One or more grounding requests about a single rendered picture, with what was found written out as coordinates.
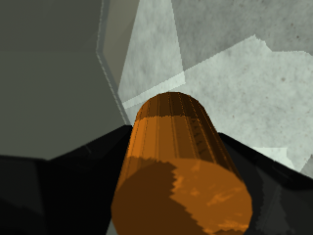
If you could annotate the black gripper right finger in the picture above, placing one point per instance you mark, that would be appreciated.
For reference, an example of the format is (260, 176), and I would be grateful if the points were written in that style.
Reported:
(281, 197)

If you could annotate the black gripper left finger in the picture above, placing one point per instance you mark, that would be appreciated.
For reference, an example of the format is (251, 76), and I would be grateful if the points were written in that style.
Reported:
(68, 195)

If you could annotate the orange knob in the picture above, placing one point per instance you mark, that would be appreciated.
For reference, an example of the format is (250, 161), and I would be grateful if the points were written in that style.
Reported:
(177, 177)

